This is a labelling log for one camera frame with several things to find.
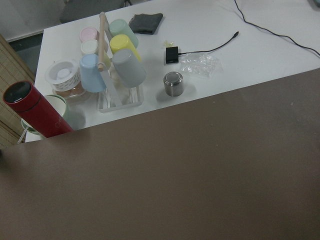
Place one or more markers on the white cup holder tray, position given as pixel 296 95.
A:
pixel 113 99

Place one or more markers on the grey plastic cup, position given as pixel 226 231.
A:
pixel 129 68

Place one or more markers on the light blue plastic cup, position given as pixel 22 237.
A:
pixel 91 78

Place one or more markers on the yellow plastic cup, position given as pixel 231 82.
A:
pixel 122 41

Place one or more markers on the white plastic cup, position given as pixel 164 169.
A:
pixel 90 46

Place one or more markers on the green plastic cup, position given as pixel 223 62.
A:
pixel 121 27

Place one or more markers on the pink plastic cup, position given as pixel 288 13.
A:
pixel 88 33

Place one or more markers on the steel canister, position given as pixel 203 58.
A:
pixel 173 84

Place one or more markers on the small black box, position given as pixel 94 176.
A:
pixel 172 55

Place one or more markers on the clear plastic bag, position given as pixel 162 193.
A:
pixel 200 64

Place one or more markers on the dark grey folded cloth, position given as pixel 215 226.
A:
pixel 146 24

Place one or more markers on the red thermos bottle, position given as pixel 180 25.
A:
pixel 34 108

